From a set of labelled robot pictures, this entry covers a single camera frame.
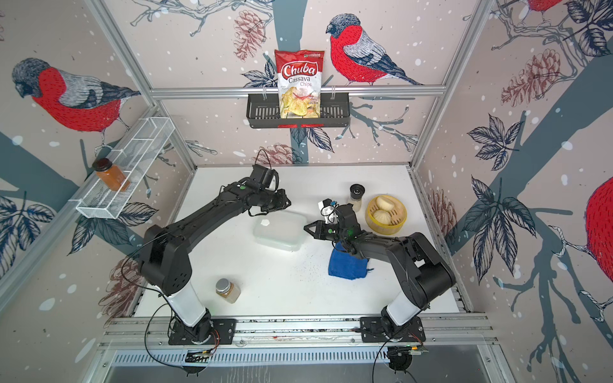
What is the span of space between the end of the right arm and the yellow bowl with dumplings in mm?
236

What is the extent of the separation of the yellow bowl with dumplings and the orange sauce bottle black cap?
0.86 metres

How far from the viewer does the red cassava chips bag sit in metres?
0.86

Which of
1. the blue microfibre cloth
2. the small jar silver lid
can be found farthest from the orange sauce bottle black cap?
the blue microfibre cloth

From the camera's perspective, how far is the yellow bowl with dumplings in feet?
3.12

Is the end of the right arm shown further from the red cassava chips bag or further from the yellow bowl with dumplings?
the red cassava chips bag

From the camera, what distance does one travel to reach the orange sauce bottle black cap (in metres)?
0.67

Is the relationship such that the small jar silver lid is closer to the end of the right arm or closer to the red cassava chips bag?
the end of the right arm

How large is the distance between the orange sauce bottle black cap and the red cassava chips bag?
23.1 inches

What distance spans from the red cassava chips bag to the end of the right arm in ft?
1.40

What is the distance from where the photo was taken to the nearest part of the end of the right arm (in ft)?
2.39

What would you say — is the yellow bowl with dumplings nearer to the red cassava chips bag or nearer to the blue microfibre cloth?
the blue microfibre cloth

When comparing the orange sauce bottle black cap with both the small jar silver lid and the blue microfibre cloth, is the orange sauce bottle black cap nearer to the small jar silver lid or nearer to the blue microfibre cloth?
the small jar silver lid

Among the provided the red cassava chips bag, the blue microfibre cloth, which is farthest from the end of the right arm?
the red cassava chips bag

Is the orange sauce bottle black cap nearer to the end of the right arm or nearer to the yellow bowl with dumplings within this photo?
the end of the right arm
